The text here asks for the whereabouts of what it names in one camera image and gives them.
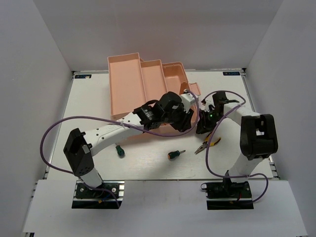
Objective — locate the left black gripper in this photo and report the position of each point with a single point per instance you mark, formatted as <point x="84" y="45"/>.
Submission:
<point x="185" y="123"/>

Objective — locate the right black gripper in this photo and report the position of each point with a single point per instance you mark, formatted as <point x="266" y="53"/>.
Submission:
<point x="204" y="126"/>

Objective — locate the yellow long-nose pliers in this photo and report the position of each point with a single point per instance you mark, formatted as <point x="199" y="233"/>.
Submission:
<point x="203" y="146"/>

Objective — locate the green orange-capped stubby screwdriver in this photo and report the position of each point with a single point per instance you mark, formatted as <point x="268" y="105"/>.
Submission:
<point x="174" y="154"/>

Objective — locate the pink plastic toolbox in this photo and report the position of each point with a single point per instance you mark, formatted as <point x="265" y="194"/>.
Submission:
<point x="133" y="82"/>

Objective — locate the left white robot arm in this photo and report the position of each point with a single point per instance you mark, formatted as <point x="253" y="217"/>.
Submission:
<point x="81" y="146"/>

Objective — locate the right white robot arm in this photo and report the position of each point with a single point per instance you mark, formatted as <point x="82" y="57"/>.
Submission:
<point x="258" y="136"/>

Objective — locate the black logo sticker right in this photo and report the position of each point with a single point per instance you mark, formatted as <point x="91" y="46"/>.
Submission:
<point x="231" y="73"/>

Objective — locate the black logo sticker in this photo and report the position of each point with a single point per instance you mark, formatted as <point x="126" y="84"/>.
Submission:
<point x="83" y="76"/>
<point x="231" y="73"/>

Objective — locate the black logo sticker left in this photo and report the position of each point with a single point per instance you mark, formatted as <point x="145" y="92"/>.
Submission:
<point x="83" y="76"/>

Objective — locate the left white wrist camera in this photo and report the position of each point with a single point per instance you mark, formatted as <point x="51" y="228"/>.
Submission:
<point x="189" y="99"/>

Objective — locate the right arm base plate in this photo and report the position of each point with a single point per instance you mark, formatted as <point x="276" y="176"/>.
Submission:
<point x="228" y="195"/>

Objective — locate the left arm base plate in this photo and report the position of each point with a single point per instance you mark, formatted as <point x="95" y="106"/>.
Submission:
<point x="110" y="197"/>

